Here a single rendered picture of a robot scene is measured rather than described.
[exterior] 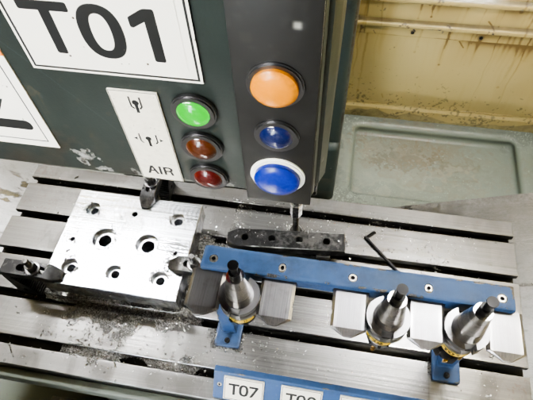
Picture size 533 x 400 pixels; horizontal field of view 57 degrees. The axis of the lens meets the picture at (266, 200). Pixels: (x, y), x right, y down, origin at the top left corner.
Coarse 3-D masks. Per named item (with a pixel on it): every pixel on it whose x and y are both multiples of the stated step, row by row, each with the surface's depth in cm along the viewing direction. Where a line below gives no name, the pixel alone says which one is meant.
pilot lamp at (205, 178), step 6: (198, 174) 33; (204, 174) 33; (210, 174) 32; (216, 174) 33; (198, 180) 33; (204, 180) 33; (210, 180) 33; (216, 180) 33; (204, 186) 34; (210, 186) 33; (216, 186) 34
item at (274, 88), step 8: (264, 72) 24; (272, 72) 24; (280, 72) 24; (256, 80) 24; (264, 80) 24; (272, 80) 24; (280, 80) 24; (288, 80) 24; (256, 88) 25; (264, 88) 25; (272, 88) 24; (280, 88) 24; (288, 88) 24; (296, 88) 24; (256, 96) 25; (264, 96) 25; (272, 96) 25; (280, 96) 25; (288, 96) 25; (296, 96) 25; (264, 104) 26; (272, 104) 25; (280, 104) 25; (288, 104) 25
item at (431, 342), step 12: (408, 300) 72; (420, 300) 72; (420, 312) 71; (432, 312) 71; (420, 324) 70; (432, 324) 70; (408, 336) 70; (420, 336) 69; (432, 336) 69; (444, 336) 70; (432, 348) 69
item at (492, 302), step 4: (492, 296) 61; (488, 300) 60; (492, 300) 60; (496, 300) 60; (484, 304) 62; (488, 304) 60; (492, 304) 60; (496, 304) 60; (480, 308) 62; (484, 308) 62; (488, 308) 61; (492, 308) 60; (480, 312) 62; (484, 312) 62; (488, 312) 62; (492, 312) 62; (480, 316) 63; (484, 316) 62; (488, 316) 62
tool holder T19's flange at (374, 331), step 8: (376, 304) 71; (368, 312) 71; (408, 312) 70; (368, 320) 70; (408, 320) 70; (368, 328) 71; (376, 328) 69; (408, 328) 69; (376, 336) 71; (384, 336) 71; (392, 336) 70; (400, 336) 69
